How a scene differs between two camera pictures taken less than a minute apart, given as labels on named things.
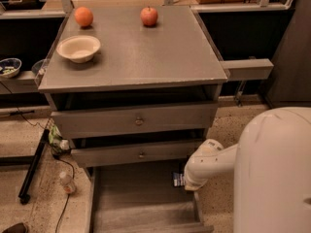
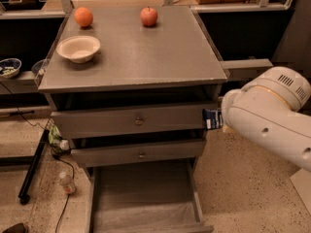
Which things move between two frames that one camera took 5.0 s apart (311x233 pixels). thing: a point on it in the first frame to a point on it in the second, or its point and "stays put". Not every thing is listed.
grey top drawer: [166, 120] stays put
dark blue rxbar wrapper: [178, 179] to [212, 118]
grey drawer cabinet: [136, 113] stays put
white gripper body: [194, 175] to [228, 110]
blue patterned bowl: [10, 67] stays put
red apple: [149, 16] stays put
